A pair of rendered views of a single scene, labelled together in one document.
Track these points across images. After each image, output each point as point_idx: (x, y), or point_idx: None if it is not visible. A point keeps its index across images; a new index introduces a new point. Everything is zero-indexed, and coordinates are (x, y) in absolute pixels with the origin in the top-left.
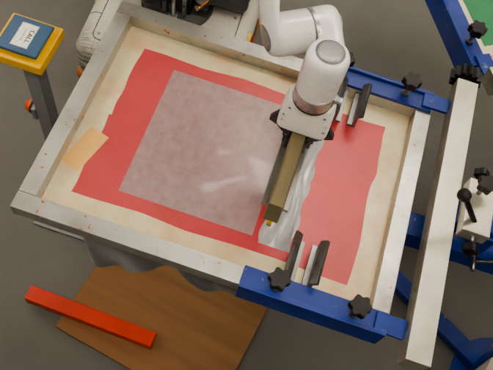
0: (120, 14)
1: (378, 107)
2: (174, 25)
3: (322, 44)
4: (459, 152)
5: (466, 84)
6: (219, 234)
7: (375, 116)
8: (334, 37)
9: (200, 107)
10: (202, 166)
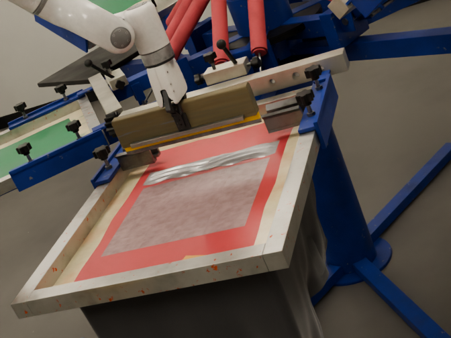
0: (30, 297)
1: None
2: (49, 261)
3: (130, 9)
4: None
5: (123, 114)
6: (274, 168)
7: None
8: (123, 12)
9: (145, 227)
10: (208, 200)
